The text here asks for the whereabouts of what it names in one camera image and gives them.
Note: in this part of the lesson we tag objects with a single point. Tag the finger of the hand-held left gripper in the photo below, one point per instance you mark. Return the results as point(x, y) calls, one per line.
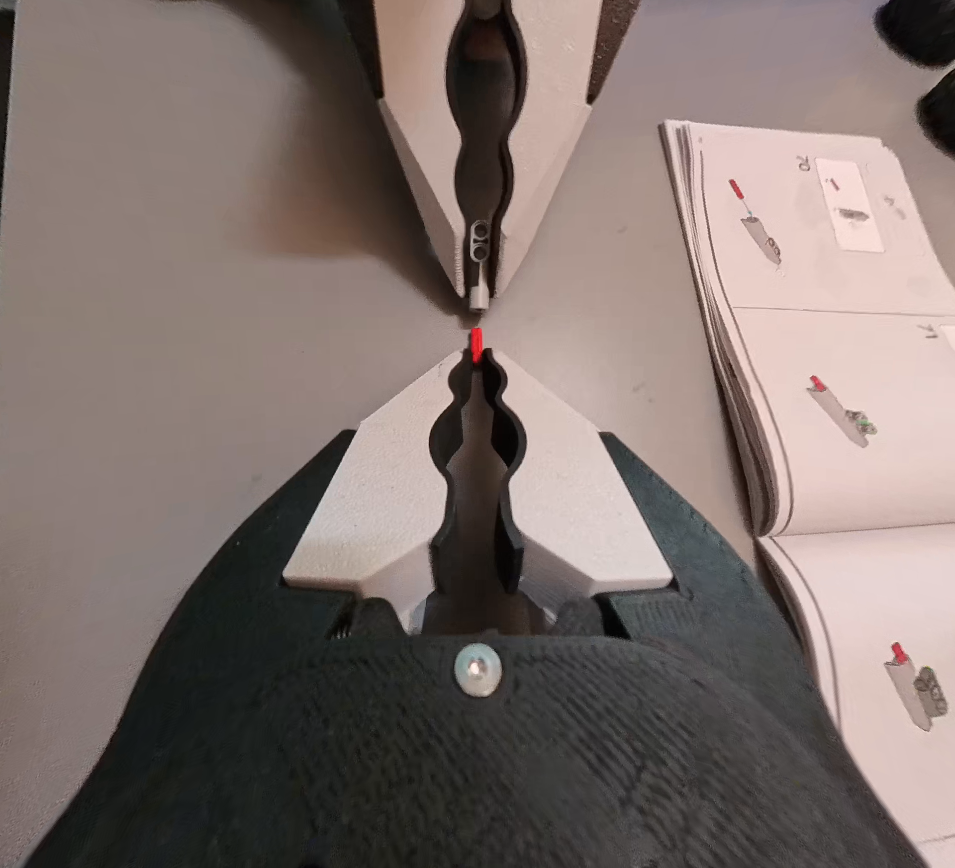
point(559, 48)
point(414, 48)

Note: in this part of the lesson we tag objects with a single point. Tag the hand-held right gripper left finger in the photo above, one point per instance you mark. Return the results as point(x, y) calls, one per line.
point(365, 510)

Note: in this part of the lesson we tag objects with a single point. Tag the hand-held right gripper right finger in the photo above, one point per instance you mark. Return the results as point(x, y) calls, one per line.
point(589, 510)

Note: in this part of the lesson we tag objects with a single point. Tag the red toy axle pin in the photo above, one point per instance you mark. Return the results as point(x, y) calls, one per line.
point(477, 344)

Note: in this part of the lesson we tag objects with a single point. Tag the grey toy connector piece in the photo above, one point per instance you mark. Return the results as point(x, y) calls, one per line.
point(480, 297)

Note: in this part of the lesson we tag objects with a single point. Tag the open instruction booklet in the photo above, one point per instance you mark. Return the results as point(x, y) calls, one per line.
point(821, 398)

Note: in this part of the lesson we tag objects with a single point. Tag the black toy tire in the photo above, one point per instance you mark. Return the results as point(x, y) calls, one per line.
point(921, 10)
point(940, 115)

